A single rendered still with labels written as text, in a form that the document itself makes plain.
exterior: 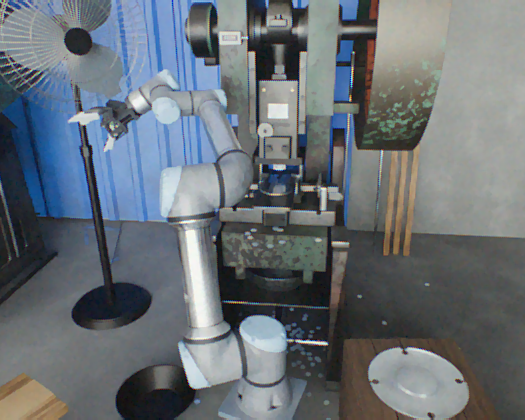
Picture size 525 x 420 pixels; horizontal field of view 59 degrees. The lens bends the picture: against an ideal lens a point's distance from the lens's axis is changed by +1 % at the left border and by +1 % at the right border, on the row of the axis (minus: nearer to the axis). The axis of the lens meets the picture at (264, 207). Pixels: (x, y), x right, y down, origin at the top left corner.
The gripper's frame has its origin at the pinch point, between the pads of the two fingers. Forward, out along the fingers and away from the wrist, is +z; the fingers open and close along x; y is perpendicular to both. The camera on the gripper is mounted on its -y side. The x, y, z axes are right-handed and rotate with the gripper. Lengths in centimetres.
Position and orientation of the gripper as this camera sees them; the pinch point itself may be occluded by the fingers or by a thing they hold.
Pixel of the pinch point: (86, 136)
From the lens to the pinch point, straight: 164.3
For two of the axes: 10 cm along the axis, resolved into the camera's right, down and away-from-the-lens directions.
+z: -8.4, 5.3, 1.6
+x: 4.7, 5.4, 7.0
